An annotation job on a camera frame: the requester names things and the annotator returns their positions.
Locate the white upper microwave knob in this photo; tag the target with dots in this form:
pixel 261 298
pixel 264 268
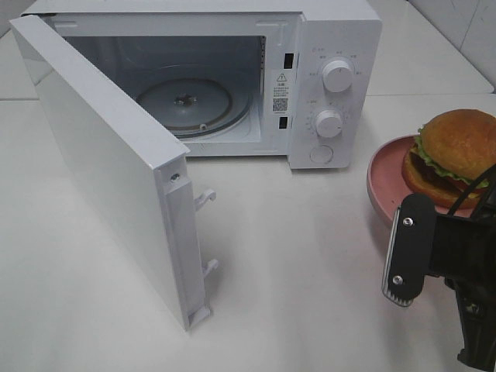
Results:
pixel 337 74

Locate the white microwave knob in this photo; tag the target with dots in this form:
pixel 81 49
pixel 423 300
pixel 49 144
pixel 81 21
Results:
pixel 337 74
pixel 328 123

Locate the white lower microwave knob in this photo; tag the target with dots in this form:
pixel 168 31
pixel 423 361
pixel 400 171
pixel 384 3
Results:
pixel 328 123

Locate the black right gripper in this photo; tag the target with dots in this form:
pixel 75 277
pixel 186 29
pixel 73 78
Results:
pixel 462 251

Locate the glass microwave turntable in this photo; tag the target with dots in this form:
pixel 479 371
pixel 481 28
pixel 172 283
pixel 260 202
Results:
pixel 191 107

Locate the white microwave oven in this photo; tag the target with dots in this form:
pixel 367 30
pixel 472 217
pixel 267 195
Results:
pixel 273 49

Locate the round white door button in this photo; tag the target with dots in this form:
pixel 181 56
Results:
pixel 321 154

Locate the burger with lettuce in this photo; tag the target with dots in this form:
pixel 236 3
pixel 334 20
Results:
pixel 449 153

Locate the white microwave door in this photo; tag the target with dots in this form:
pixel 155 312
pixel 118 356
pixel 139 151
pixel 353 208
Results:
pixel 127 165

